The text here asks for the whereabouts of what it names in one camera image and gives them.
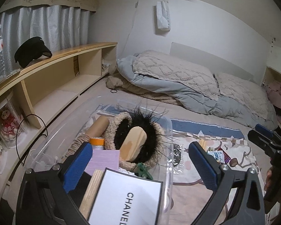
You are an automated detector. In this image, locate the red cigarette pack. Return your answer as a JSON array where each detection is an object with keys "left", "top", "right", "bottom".
[{"left": 218, "top": 148, "right": 231, "bottom": 164}]

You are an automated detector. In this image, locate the plywood block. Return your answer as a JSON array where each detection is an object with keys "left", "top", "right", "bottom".
[{"left": 79, "top": 170, "right": 104, "bottom": 219}]

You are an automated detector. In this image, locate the blue white packet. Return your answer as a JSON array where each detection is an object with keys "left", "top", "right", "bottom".
[{"left": 207, "top": 150, "right": 225, "bottom": 164}]

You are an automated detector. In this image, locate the cartoon patterned blanket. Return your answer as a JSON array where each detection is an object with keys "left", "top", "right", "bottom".
[{"left": 93, "top": 103, "right": 263, "bottom": 225}]

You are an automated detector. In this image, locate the purple paper booklet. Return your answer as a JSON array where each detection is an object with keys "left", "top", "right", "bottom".
[{"left": 84, "top": 149, "right": 120, "bottom": 176}]

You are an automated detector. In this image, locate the orange capped bottle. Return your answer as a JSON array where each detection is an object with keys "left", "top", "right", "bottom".
[{"left": 89, "top": 137, "right": 104, "bottom": 150}]

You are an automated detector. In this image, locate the white Chanel box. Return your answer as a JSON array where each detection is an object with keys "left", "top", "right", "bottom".
[{"left": 88, "top": 169, "right": 163, "bottom": 225}]

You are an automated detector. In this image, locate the doll in clear case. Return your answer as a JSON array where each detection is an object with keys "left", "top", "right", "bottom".
[{"left": 0, "top": 92, "right": 26, "bottom": 148}]

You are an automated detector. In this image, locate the clear plastic storage bin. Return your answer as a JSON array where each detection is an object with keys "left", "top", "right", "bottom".
[{"left": 25, "top": 96, "right": 173, "bottom": 224}]

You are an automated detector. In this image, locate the cardboard tube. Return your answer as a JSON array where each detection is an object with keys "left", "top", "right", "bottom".
[{"left": 85, "top": 116, "right": 110, "bottom": 138}]

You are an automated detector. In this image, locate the pink clothes pile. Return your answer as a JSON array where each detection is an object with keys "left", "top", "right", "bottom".
[{"left": 265, "top": 80, "right": 281, "bottom": 109}]

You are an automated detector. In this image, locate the beige quilted right pillow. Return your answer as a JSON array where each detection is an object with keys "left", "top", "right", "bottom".
[{"left": 215, "top": 73, "right": 268, "bottom": 119}]

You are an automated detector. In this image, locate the beige quilted pillow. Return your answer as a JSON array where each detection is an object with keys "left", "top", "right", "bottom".
[
  {"left": 132, "top": 50, "right": 219, "bottom": 100},
  {"left": 215, "top": 73, "right": 268, "bottom": 119}
]

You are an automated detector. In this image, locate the grey blue duvet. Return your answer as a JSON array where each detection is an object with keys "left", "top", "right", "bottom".
[{"left": 117, "top": 55, "right": 278, "bottom": 130}]

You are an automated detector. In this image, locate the oval wooden box in bag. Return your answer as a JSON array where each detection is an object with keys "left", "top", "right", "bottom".
[{"left": 120, "top": 127, "right": 147, "bottom": 161}]

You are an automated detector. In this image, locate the fuzzy beige feathered bag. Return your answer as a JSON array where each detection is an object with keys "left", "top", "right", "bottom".
[{"left": 103, "top": 104, "right": 173, "bottom": 172}]

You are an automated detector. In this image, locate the wooden bedside shelf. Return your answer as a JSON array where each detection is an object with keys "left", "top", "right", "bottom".
[{"left": 0, "top": 42, "right": 117, "bottom": 200}]

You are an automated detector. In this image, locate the black cap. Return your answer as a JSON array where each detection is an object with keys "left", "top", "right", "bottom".
[{"left": 14, "top": 37, "right": 52, "bottom": 68}]

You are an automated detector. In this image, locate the beige quilted left pillow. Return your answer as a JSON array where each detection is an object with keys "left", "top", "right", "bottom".
[{"left": 132, "top": 50, "right": 219, "bottom": 100}]

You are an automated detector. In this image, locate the grey curtain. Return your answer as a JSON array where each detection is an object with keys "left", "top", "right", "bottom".
[{"left": 0, "top": 5, "right": 92, "bottom": 76}]

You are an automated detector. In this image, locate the white hanging paper bag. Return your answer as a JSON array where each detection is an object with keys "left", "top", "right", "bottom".
[{"left": 156, "top": 0, "right": 171, "bottom": 32}]

